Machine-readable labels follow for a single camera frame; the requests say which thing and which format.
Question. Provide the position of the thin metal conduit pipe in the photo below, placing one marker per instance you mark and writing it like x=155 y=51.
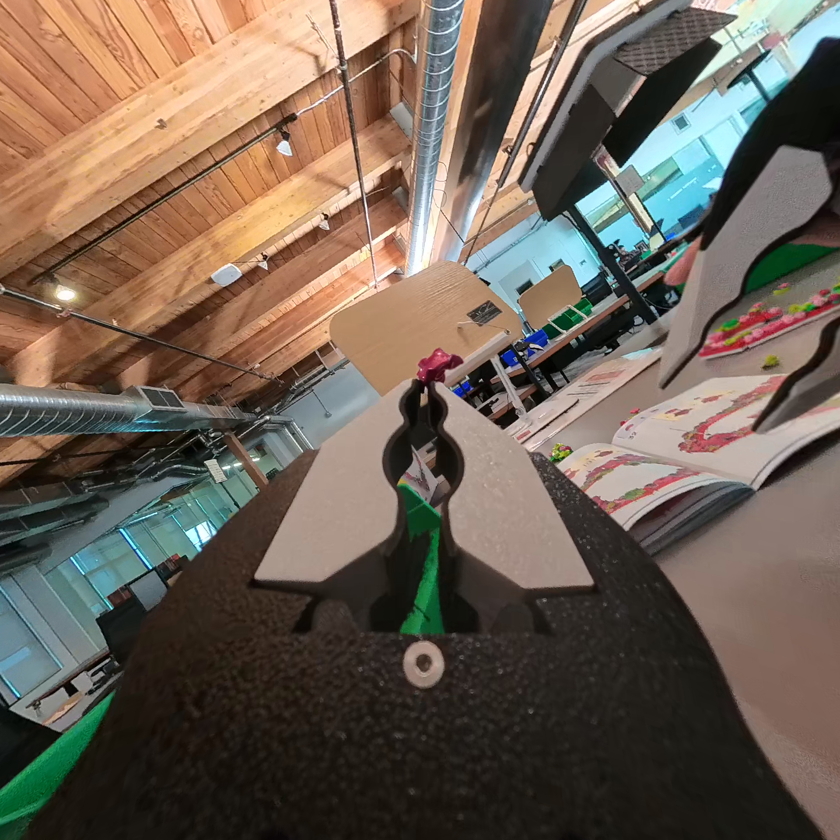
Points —
x=354 y=131

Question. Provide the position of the black office chair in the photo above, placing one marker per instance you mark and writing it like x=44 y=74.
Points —
x=121 y=623

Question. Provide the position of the horizontal silver air duct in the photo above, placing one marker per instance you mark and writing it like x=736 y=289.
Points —
x=98 y=407

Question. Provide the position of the open lego instruction booklet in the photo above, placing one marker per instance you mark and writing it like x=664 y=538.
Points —
x=695 y=459

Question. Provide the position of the heart-shaped lego flower frame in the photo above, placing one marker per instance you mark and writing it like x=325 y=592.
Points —
x=754 y=328

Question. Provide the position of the green storage bins on table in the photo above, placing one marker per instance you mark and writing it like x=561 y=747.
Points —
x=569 y=319

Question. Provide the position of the printed cardboard sheet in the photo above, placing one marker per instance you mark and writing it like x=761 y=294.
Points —
x=590 y=390

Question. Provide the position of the round ceiling lamp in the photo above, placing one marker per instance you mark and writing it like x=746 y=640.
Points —
x=64 y=292

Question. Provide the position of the white paper sign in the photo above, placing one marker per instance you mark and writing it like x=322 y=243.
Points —
x=214 y=470

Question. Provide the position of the person's right hand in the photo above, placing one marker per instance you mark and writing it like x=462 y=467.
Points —
x=679 y=266

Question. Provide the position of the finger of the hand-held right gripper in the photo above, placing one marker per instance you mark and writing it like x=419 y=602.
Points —
x=810 y=387
x=754 y=223

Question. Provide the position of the grey sprinkler pipe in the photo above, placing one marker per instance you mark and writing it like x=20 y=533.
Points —
x=131 y=333

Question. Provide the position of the dark red lego flower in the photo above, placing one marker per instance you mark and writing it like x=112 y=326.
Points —
x=438 y=364

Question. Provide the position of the white ceiling access point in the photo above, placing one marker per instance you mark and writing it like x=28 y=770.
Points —
x=226 y=274

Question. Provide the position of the dark flat ceiling duct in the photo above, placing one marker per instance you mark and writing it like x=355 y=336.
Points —
x=492 y=98

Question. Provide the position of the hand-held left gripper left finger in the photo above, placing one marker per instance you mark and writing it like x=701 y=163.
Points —
x=334 y=518

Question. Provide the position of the lime and pink lego cluster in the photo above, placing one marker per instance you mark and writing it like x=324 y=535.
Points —
x=561 y=451

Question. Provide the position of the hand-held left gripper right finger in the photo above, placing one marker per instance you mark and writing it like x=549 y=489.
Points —
x=512 y=518

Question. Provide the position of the silver spiral air duct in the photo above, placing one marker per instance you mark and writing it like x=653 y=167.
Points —
x=433 y=131

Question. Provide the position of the blue storage bin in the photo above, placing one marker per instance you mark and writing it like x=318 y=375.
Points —
x=525 y=340
x=510 y=359

